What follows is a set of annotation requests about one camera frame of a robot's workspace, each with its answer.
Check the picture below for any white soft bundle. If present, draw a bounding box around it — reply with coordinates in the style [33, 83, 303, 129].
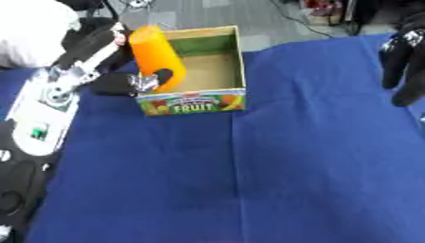
[0, 0, 83, 69]

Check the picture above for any black floor cable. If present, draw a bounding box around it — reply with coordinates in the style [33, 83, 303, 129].
[268, 0, 338, 38]

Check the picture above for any cardboard box with green inside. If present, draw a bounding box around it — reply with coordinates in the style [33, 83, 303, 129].
[134, 25, 249, 117]

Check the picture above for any red and white floor clutter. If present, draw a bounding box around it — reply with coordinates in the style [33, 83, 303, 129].
[302, 0, 356, 18]

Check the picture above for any orange cylinder block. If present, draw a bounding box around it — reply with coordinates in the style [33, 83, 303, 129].
[127, 25, 188, 93]

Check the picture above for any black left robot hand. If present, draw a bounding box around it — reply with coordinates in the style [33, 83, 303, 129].
[53, 17, 176, 98]

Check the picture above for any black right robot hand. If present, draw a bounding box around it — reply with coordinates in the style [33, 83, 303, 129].
[379, 12, 425, 108]

